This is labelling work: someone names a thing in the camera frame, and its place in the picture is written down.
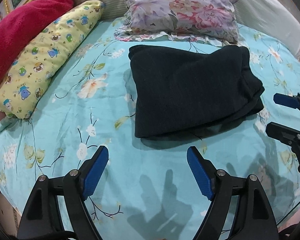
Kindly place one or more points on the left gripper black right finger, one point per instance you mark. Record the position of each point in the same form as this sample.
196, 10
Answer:
253, 217

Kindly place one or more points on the purple floral pillow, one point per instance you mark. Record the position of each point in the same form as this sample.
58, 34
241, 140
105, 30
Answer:
211, 21

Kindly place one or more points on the light blue floral bedsheet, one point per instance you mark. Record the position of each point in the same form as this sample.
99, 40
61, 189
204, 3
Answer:
147, 190

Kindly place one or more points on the black pants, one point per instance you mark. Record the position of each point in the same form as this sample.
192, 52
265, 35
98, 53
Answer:
180, 91

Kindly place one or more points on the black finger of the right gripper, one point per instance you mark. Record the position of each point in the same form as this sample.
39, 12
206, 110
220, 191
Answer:
284, 134
288, 101

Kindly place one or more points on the yellow cartoon print pillow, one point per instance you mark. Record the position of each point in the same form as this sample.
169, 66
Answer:
30, 74

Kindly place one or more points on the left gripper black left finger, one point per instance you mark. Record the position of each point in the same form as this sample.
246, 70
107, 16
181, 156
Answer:
41, 218

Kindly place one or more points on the white padded headboard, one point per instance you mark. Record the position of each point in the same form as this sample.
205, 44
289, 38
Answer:
267, 16

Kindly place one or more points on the red fleece blanket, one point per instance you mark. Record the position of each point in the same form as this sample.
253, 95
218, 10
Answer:
23, 24

